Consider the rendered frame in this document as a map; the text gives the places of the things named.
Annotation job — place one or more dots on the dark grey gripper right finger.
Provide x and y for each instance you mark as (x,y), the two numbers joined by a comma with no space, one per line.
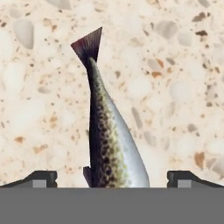
(180,176)

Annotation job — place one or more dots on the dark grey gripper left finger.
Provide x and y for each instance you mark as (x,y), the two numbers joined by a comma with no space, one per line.
(43,176)

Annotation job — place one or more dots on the silver speckled raw fish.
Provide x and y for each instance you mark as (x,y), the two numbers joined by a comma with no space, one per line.
(110,140)

